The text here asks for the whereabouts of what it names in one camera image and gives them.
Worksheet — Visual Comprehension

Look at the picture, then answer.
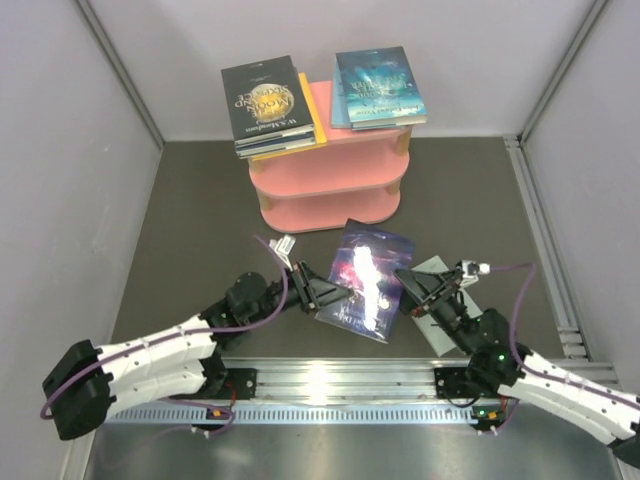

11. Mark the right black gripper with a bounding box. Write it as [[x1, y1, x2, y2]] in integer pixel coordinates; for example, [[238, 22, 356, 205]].
[[384, 266, 477, 355]]

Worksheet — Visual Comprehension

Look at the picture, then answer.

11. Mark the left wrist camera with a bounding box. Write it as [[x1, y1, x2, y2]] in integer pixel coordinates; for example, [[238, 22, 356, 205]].
[[269, 234, 296, 270]]

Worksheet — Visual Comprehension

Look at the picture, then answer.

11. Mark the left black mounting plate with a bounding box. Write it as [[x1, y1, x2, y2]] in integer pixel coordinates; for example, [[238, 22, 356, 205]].
[[213, 368, 258, 401]]

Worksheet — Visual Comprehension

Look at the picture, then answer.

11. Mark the light blue cat book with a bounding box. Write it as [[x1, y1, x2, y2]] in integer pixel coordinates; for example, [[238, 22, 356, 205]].
[[330, 63, 351, 129]]

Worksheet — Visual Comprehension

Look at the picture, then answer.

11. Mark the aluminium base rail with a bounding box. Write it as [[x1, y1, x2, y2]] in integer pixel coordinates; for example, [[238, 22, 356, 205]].
[[79, 355, 626, 426]]

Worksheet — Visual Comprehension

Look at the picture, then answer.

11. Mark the yellow book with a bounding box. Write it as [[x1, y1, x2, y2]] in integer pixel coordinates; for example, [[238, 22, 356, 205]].
[[249, 72, 328, 162]]

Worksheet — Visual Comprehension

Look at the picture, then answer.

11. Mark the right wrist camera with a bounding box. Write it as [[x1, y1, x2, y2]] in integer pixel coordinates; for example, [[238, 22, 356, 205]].
[[456, 260, 491, 289]]

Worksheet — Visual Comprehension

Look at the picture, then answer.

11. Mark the teal ocean cover book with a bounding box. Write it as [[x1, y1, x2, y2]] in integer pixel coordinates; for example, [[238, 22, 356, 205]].
[[335, 46, 427, 131]]

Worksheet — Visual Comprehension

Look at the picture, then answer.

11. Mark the navy blue book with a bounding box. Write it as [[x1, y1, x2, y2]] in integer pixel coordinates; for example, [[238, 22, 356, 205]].
[[235, 127, 316, 158]]

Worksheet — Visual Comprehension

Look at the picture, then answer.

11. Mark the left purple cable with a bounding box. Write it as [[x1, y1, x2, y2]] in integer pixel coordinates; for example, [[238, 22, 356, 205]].
[[39, 234, 301, 439]]

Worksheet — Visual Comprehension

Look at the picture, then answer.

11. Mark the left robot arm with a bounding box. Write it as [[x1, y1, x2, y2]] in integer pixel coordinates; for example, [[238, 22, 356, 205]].
[[40, 261, 352, 441]]

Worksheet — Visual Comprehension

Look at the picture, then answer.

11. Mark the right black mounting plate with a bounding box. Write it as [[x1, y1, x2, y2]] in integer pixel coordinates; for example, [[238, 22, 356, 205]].
[[433, 367, 486, 400]]

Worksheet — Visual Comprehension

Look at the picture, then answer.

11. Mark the purple Robinson Crusoe book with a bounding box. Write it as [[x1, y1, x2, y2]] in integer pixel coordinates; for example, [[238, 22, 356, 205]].
[[316, 219, 415, 343]]

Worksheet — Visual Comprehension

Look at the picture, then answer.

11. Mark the black moon cover book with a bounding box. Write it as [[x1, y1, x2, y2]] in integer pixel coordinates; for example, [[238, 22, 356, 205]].
[[221, 55, 313, 146]]

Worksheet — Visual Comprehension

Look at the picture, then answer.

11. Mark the grey white book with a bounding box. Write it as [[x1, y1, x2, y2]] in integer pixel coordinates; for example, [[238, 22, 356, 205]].
[[412, 255, 484, 357]]

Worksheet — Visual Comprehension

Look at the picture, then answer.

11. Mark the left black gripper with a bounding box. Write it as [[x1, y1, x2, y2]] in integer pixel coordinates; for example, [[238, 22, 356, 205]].
[[246, 258, 351, 324]]

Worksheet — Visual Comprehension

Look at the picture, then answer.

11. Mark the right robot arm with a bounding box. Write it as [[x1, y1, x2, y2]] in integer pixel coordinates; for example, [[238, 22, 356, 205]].
[[394, 260, 639, 467]]

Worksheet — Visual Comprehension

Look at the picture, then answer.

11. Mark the pink three-tier shelf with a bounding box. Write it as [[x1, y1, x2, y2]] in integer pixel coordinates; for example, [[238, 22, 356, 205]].
[[248, 80, 412, 233]]

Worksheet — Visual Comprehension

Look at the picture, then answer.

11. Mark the black mounting plate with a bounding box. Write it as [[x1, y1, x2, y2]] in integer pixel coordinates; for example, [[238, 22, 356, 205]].
[[433, 367, 486, 400], [213, 368, 258, 401]]

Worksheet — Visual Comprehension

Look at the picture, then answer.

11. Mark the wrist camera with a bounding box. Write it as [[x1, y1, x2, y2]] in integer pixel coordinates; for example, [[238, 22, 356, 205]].
[[456, 260, 491, 289], [269, 234, 296, 270]]

